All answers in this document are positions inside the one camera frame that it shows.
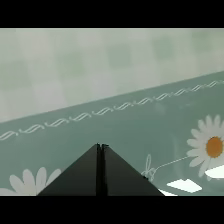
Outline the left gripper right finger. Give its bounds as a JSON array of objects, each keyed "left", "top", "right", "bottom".
[{"left": 99, "top": 143, "right": 165, "bottom": 197}]

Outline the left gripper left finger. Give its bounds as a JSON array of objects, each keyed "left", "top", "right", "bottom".
[{"left": 37, "top": 143, "right": 101, "bottom": 197}]

